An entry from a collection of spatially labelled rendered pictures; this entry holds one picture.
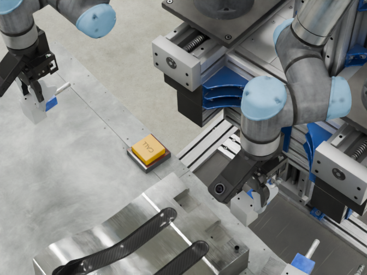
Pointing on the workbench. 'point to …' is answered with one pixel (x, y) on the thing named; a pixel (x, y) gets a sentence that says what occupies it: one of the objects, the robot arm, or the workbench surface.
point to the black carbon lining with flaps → (76, 265)
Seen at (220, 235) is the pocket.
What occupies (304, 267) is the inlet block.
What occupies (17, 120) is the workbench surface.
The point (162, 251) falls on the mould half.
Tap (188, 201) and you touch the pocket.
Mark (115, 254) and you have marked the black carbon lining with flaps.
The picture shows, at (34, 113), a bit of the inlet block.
